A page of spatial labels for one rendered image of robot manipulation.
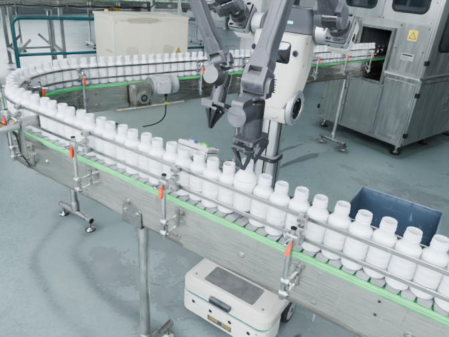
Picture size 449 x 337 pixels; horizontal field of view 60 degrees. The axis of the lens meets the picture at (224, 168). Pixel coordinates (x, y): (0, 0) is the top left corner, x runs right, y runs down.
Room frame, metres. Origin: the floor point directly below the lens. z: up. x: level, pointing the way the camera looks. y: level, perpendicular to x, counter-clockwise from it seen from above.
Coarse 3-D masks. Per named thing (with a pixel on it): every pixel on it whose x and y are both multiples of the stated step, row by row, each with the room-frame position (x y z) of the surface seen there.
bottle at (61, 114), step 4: (60, 104) 1.53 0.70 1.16; (64, 104) 1.54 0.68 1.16; (60, 108) 1.50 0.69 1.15; (64, 108) 1.51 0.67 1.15; (60, 112) 1.50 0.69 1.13; (64, 112) 1.51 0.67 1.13; (56, 116) 1.50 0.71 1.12; (60, 116) 1.49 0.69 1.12; (64, 116) 1.50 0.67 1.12; (60, 124) 1.49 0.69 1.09; (60, 128) 1.49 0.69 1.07; (60, 132) 1.49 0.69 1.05; (64, 132) 1.49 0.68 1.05; (64, 136) 1.49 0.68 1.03; (60, 140) 1.49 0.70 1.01; (64, 140) 1.49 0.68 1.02
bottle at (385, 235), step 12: (384, 228) 0.82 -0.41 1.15; (372, 240) 0.83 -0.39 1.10; (384, 240) 0.80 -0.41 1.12; (396, 240) 0.81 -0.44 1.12; (372, 252) 0.81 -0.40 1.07; (384, 252) 0.80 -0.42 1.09; (372, 264) 0.81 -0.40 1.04; (384, 264) 0.80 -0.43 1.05; (372, 276) 0.80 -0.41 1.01; (384, 276) 0.81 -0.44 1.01
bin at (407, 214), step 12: (360, 192) 1.41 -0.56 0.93; (372, 192) 1.41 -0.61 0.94; (360, 204) 1.42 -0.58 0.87; (372, 204) 1.40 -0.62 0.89; (384, 204) 1.38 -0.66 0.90; (396, 204) 1.35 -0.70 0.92; (408, 204) 1.33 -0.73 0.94; (372, 216) 1.39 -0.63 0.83; (384, 216) 1.37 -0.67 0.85; (396, 216) 1.35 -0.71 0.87; (408, 216) 1.32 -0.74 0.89; (420, 216) 1.30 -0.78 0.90; (432, 216) 1.28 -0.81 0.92; (396, 228) 1.34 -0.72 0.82; (420, 228) 1.30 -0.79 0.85; (432, 228) 1.28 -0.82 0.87
